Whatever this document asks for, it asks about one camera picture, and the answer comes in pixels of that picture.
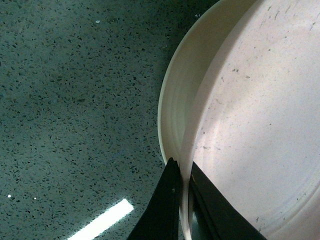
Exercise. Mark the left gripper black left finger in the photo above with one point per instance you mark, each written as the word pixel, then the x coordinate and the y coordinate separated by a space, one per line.
pixel 160 220

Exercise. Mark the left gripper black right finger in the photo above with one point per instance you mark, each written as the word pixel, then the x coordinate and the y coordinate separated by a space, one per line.
pixel 212 216

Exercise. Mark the pink plate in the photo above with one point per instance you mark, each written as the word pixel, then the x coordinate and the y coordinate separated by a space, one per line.
pixel 254 127

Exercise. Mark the cream plate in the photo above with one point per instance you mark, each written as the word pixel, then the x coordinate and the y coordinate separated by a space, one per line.
pixel 187 69

